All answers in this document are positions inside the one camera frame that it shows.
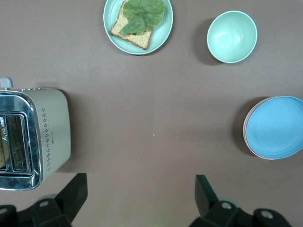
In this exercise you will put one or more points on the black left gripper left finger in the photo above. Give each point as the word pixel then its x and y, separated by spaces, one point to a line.
pixel 71 198

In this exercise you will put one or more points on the blue shallow bowl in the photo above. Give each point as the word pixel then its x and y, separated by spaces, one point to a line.
pixel 274 127

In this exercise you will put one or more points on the brown bread slice in toaster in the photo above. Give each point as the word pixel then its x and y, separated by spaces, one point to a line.
pixel 2 153

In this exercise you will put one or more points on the pink shallow bowl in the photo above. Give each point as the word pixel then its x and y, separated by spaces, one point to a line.
pixel 244 130

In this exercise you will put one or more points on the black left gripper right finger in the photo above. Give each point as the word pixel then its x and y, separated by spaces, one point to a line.
pixel 206 198

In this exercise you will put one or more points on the mint green plate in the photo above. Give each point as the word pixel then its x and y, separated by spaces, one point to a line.
pixel 161 35

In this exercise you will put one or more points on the brown bread slice with lettuce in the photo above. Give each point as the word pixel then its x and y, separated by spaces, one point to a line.
pixel 139 39

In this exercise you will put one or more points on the beige and chrome toaster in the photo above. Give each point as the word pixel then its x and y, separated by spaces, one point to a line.
pixel 54 132

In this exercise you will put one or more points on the mint green deep bowl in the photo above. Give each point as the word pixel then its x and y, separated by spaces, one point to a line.
pixel 232 37

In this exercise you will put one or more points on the green lettuce leaf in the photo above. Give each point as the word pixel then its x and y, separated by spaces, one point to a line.
pixel 144 14

